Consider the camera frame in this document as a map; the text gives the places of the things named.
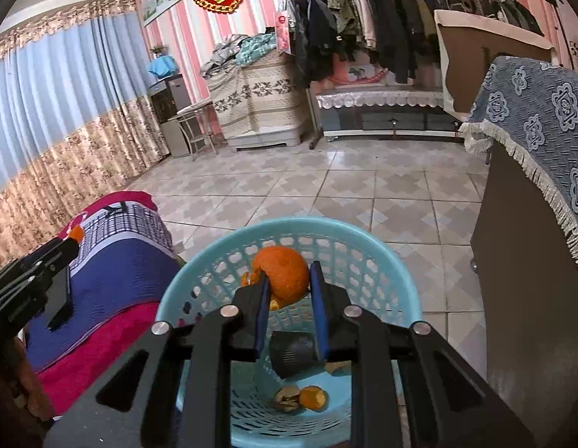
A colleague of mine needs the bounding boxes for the small metal side table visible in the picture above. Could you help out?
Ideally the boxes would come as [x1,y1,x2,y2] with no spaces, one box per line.
[171,98,218,161]

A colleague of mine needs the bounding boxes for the striped blue red bedspread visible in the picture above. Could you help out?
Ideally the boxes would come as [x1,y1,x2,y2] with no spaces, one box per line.
[27,191,179,415]

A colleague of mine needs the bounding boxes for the grey water dispenser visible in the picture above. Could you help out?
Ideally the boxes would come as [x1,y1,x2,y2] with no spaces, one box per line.
[148,74,191,158]

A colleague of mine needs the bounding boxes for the black rectangular case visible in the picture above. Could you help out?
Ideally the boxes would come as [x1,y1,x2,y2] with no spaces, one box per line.
[43,266,73,332]

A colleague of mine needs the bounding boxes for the low lace-covered tv stand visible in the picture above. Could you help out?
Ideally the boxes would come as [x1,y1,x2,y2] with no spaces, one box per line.
[315,86,461,140]

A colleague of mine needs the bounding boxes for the small orange peel piece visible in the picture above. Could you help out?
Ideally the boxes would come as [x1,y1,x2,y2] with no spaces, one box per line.
[67,224,84,244]

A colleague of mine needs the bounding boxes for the brown cloth-covered furniture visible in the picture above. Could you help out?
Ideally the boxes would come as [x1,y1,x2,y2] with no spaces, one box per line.
[434,9,560,121]

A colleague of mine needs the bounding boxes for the patterned cloth covered cabinet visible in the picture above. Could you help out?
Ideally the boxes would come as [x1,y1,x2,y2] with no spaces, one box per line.
[206,50,311,151]

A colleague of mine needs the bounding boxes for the person's right hand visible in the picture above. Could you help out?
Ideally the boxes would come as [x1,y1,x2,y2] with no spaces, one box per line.
[0,335,55,447]

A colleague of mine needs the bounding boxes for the hanging dark clothes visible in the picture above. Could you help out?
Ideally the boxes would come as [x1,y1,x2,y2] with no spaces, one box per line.
[288,0,543,88]

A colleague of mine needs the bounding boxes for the light blue laundry basket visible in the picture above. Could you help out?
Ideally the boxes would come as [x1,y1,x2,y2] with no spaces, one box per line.
[155,215,424,448]

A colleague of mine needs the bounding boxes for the blue covered water bottle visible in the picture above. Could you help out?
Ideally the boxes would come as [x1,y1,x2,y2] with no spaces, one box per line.
[148,55,179,80]

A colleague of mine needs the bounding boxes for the blue patterned fringe cloth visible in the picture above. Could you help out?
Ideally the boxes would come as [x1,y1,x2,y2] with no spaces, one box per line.
[459,55,578,444]

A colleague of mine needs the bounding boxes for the black ribbed paper cup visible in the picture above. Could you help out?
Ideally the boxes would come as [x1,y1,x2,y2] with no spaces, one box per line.
[269,331,318,379]

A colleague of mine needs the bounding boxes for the pile of folded clothes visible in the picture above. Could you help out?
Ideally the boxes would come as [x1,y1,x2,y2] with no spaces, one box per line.
[200,32,276,79]

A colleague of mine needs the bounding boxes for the blue floral curtain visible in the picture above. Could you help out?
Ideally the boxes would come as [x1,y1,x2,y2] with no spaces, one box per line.
[0,0,168,268]

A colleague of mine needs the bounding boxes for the orange peel cup piece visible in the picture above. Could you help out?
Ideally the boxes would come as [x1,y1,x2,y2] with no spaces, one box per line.
[298,385,328,411]

